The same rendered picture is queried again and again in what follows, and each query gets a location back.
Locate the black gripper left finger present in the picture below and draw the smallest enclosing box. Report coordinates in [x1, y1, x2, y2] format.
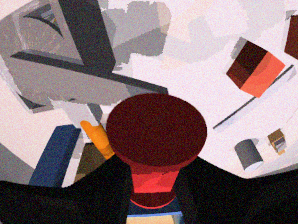
[0, 153, 133, 224]

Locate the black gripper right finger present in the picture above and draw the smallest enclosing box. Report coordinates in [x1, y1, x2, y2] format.
[173, 156, 298, 224]

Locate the orange-red cube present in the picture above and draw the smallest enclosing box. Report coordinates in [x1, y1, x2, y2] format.
[226, 40, 285, 97]
[283, 15, 298, 60]

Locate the grey cylinder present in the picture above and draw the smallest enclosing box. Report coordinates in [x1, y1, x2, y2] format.
[234, 139, 265, 172]

